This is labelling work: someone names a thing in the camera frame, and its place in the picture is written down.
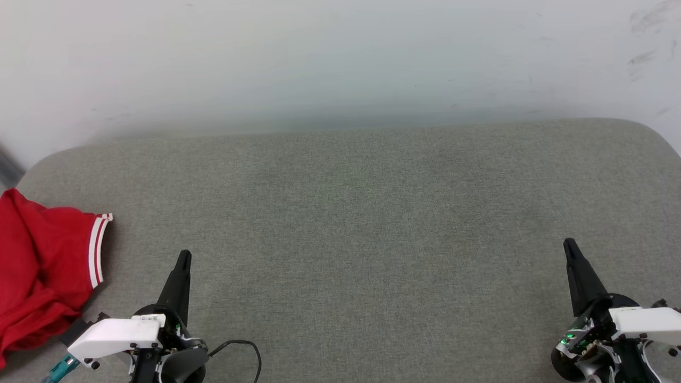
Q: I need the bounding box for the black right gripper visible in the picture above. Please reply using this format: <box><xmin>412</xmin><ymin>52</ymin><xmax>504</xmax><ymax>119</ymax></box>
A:
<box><xmin>556</xmin><ymin>238</ymin><xmax>655</xmax><ymax>383</ymax></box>

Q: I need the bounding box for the thin black cable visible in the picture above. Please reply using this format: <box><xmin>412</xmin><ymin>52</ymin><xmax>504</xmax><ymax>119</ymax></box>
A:
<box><xmin>207</xmin><ymin>339</ymin><xmax>262</xmax><ymax>383</ymax></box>

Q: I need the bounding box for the red white short-sleeve shirt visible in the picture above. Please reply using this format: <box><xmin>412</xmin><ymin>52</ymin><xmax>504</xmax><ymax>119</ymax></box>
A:
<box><xmin>0</xmin><ymin>188</ymin><xmax>114</xmax><ymax>370</ymax></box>

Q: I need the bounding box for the teal cable connector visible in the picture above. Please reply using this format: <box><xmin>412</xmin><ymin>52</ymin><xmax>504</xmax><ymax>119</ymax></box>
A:
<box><xmin>43</xmin><ymin>355</ymin><xmax>80</xmax><ymax>383</ymax></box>

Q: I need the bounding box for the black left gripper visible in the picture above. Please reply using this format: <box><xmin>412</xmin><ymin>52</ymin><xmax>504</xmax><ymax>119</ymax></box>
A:
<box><xmin>130</xmin><ymin>249</ymin><xmax>209</xmax><ymax>383</ymax></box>

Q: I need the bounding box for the grey fabric sofa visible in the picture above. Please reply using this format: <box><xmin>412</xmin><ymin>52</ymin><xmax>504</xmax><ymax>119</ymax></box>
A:
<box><xmin>0</xmin><ymin>118</ymin><xmax>681</xmax><ymax>383</ymax></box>

